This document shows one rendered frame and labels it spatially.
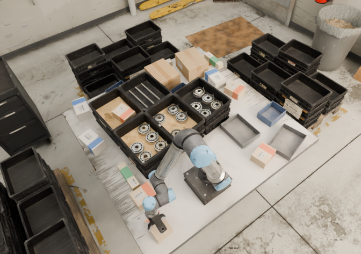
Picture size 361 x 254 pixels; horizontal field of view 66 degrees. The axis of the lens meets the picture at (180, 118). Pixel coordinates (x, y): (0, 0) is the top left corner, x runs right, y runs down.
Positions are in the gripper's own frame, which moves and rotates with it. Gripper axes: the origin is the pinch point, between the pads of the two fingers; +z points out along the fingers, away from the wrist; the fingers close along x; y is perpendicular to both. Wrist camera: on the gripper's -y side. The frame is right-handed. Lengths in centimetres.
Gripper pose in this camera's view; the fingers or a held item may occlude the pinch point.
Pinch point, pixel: (158, 225)
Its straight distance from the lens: 195.3
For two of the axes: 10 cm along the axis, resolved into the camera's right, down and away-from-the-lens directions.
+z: 0.6, 6.3, 7.7
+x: -7.8, 5.1, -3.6
